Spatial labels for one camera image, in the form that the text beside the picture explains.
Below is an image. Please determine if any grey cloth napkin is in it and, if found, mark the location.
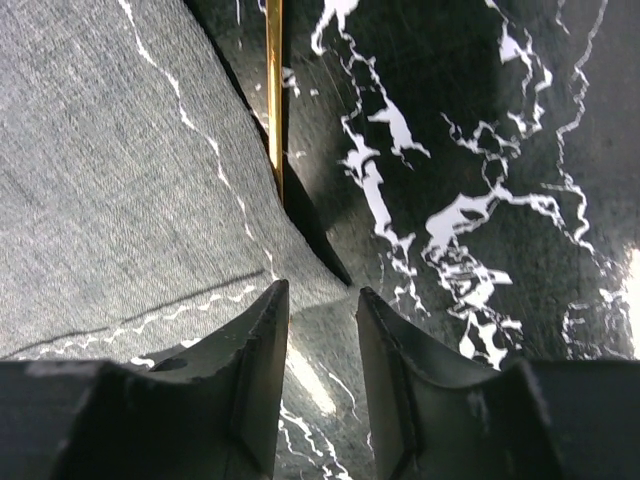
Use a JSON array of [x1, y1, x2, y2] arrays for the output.
[[0, 0, 376, 480]]

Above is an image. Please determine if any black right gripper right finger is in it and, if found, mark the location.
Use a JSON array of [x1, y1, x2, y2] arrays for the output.
[[357, 288, 639, 479]]

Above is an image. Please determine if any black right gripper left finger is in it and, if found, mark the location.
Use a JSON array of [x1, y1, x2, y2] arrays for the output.
[[1, 280, 289, 479]]

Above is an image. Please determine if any gold spoon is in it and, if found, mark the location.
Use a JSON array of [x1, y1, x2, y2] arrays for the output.
[[265, 0, 284, 202]]

